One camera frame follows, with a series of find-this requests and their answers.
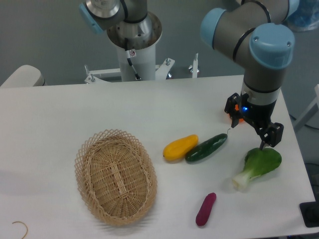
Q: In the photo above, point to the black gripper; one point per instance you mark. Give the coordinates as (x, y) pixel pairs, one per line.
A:
(256, 109)

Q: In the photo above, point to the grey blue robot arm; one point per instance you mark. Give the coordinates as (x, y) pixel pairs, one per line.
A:
(253, 36)

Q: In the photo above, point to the dark green cucumber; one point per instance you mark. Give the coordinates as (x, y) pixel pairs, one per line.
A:
(206, 148)

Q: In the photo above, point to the green bok choy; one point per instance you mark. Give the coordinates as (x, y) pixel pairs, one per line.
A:
(257, 162)

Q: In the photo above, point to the yellow papaya half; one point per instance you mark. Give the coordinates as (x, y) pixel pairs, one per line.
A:
(180, 147)

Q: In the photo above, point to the purple sweet potato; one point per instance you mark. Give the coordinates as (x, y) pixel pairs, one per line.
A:
(205, 210)

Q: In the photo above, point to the black device at table edge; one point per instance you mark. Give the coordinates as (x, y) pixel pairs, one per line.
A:
(310, 214)

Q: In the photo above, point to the blue plastic bag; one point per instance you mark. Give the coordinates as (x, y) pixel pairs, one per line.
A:
(306, 17)

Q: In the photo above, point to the woven wicker basket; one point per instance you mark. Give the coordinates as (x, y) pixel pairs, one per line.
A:
(115, 177)

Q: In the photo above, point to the white rounded chair part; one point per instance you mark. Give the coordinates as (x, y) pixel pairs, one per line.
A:
(25, 76)

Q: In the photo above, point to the white metal frame right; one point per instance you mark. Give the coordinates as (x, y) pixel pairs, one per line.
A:
(308, 112)

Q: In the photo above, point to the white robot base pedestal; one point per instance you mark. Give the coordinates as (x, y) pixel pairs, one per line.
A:
(135, 45)

